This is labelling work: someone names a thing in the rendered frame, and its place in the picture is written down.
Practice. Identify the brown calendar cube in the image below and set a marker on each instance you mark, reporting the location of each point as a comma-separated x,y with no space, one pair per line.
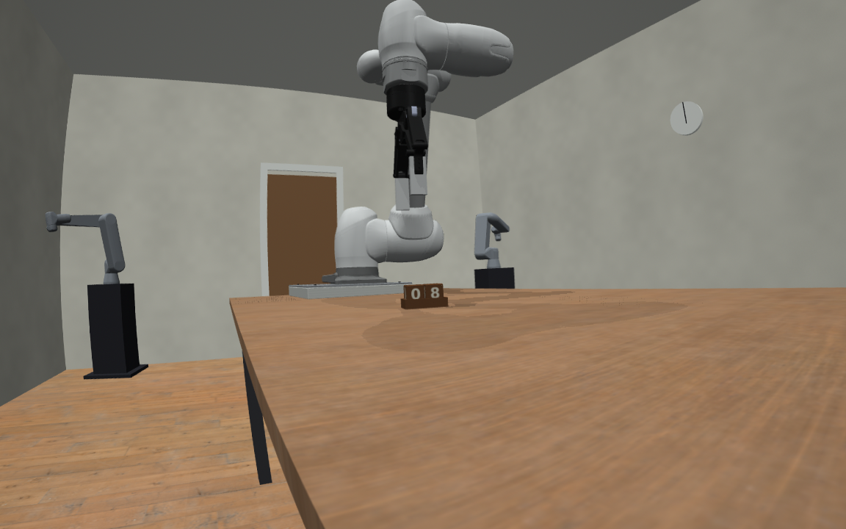
413,291
433,291

